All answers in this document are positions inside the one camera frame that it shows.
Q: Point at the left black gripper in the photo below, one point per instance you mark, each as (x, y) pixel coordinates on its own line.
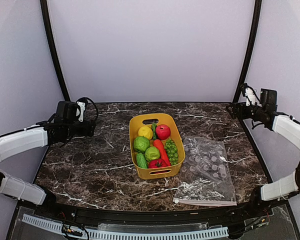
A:
(86, 131)

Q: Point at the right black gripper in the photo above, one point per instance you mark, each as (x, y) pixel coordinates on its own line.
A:
(236, 105)

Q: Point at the yellow plastic basket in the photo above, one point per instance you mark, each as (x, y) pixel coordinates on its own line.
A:
(137, 122)

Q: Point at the green cabbage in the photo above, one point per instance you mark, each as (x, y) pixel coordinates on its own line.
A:
(141, 144)
(152, 153)

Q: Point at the clear zip top bag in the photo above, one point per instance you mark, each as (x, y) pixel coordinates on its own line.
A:
(204, 178)

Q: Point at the red tomato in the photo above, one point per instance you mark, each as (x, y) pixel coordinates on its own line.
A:
(157, 163)

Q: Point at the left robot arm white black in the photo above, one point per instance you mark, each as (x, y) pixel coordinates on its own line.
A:
(67, 122)

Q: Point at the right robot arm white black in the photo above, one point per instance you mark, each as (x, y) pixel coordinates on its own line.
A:
(262, 110)

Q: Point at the yellow lemon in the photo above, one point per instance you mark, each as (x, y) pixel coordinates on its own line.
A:
(145, 131)

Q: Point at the green cucumber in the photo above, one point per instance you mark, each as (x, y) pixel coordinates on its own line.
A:
(141, 161)

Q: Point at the orange carrot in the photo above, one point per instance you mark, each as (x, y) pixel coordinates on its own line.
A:
(163, 155)

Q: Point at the red apple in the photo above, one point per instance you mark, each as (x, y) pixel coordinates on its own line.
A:
(163, 131)

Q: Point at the green grapes bunch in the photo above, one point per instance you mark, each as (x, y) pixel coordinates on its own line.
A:
(171, 151)

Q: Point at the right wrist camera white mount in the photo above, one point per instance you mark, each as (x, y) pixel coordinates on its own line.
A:
(249, 93)

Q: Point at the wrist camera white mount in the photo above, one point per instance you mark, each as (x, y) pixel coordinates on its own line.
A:
(80, 110)
(249, 93)

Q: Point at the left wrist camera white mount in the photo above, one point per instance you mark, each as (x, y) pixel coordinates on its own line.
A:
(80, 110)

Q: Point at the black front rail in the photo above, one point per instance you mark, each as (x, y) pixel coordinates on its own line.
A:
(226, 216)

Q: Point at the right black frame post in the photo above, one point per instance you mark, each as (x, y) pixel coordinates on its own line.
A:
(249, 49)

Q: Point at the black frame post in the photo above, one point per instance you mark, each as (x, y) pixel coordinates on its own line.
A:
(53, 49)
(249, 49)

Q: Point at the white slotted cable duct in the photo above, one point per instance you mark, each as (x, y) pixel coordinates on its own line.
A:
(106, 231)

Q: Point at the left black frame post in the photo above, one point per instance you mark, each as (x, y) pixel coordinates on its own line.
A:
(53, 49)

